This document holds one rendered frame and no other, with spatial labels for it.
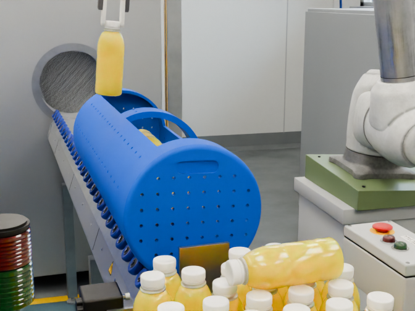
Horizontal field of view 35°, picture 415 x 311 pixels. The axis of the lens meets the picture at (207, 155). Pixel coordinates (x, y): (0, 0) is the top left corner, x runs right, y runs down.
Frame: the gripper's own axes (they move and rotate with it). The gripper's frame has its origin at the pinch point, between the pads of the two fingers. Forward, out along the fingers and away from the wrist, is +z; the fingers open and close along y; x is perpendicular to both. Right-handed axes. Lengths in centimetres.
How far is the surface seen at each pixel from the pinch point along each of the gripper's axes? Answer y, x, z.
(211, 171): -14, 44, 27
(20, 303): 24, 91, 30
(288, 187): -206, -310, 139
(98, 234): -1, -5, 59
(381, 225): -39, 66, 31
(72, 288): -14, -148, 143
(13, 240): 25, 91, 23
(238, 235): -21, 45, 40
